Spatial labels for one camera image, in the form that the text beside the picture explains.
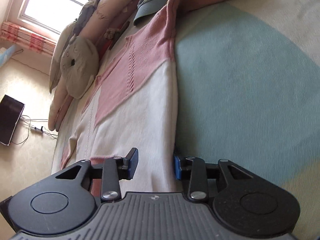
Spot pink and white knit sweater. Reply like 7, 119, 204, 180
59, 0, 305, 193

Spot red stick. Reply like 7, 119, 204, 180
101, 24, 125, 53

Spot blue baseball cap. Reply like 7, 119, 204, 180
133, 0, 178, 26

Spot grey-green folded clothes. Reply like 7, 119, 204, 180
76, 0, 103, 34

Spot pastel patchwork bed sheet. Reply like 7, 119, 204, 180
51, 0, 320, 240

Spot black flat device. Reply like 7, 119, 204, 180
107, 21, 130, 52

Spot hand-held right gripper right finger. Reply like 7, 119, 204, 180
174, 155, 258, 202

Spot pink folded quilt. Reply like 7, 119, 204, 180
47, 0, 150, 132

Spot brown floral scrunchie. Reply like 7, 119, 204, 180
104, 28, 120, 39

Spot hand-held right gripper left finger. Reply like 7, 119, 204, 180
55, 147, 139, 202

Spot pink striped curtain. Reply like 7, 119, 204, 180
0, 21, 57, 55

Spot grey cat face cushion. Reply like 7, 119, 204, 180
60, 35, 100, 99

